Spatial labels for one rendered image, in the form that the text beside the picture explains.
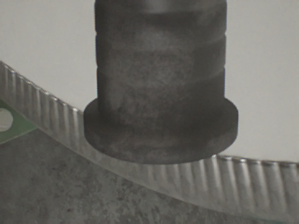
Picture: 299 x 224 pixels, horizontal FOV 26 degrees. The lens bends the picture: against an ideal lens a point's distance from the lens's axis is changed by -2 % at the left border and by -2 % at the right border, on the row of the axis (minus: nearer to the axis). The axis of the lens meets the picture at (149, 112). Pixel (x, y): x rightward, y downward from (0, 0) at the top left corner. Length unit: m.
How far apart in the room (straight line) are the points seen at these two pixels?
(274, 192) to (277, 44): 0.09
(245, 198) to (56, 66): 0.19
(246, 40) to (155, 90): 0.22
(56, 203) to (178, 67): 0.93
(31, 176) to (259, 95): 0.72
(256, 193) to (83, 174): 0.73
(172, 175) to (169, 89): 0.30
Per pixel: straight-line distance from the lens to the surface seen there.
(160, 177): 0.47
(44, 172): 1.07
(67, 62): 0.50
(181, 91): 0.16
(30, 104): 0.57
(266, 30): 0.36
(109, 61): 0.16
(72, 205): 1.10
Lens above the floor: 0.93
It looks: 51 degrees down
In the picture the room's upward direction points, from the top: 77 degrees clockwise
